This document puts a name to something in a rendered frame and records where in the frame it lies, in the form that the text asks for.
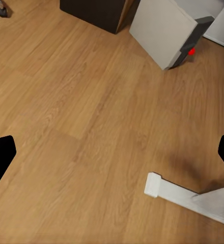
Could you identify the desktop computer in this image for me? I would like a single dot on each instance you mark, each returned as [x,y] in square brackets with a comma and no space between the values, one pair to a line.
[169,29]

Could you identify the cabinet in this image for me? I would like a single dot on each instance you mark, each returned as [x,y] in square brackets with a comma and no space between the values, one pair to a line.
[106,14]

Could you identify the desk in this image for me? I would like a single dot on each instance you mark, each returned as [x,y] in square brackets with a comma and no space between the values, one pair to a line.
[209,204]

